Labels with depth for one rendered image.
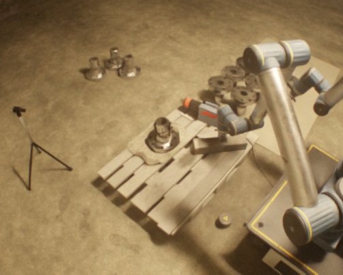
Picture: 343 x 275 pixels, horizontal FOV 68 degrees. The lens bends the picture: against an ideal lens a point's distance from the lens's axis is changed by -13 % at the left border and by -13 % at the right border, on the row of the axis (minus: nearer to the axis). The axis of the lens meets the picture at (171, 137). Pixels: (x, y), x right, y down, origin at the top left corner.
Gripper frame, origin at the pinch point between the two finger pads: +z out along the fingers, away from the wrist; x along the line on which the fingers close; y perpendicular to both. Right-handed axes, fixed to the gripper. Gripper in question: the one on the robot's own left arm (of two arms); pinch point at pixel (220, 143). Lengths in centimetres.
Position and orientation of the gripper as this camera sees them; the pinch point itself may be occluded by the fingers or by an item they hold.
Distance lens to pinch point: 243.3
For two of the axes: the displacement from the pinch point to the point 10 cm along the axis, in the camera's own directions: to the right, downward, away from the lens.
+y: -9.9, 0.8, -0.8
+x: 1.1, 7.3, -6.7
